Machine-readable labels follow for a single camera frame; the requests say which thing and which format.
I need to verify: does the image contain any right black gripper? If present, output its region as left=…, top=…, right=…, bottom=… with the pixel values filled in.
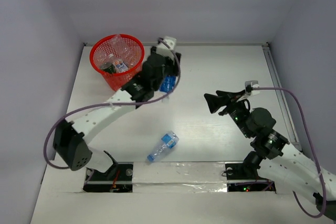
left=203, top=89, right=252, bottom=138

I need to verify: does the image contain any blue label large bottle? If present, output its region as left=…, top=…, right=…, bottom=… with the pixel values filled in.
left=159, top=76, right=176, bottom=94

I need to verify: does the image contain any white label clear bottle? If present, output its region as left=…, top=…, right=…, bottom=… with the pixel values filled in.
left=108, top=54, right=129, bottom=73

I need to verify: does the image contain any large clear plastic bottle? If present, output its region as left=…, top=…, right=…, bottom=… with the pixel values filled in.
left=109, top=34, right=135, bottom=69

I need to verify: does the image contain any green label clear bottle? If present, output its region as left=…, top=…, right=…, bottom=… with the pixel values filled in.
left=93, top=51, right=116, bottom=74

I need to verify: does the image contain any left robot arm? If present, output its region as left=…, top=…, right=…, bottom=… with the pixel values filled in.
left=53, top=46, right=181, bottom=179

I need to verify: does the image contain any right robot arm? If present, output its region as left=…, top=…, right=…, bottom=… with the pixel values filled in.
left=204, top=85, right=335, bottom=220

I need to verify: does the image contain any red mesh plastic bin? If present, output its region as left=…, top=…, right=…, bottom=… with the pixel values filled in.
left=89, top=34, right=144, bottom=91

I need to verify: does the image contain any blue cap small bottle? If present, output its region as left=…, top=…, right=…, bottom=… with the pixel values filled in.
left=147, top=131, right=179, bottom=163

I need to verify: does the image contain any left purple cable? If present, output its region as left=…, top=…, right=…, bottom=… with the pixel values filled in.
left=44, top=39, right=182, bottom=169

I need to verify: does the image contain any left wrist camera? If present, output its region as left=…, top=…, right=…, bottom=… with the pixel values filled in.
left=156, top=36, right=177, bottom=59

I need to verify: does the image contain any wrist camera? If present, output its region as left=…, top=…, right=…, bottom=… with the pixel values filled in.
left=156, top=36, right=177, bottom=59
left=237, top=80, right=260, bottom=102

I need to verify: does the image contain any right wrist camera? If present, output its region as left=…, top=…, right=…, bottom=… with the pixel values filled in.
left=237, top=80, right=260, bottom=102

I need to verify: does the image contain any aluminium rail right edge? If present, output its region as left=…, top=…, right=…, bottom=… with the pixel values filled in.
left=262, top=42, right=302, bottom=151

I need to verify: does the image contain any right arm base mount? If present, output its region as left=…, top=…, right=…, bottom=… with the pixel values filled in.
left=221, top=151, right=276, bottom=193

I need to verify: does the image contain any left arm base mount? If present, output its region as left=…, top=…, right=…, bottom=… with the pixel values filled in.
left=83, top=151, right=133, bottom=193

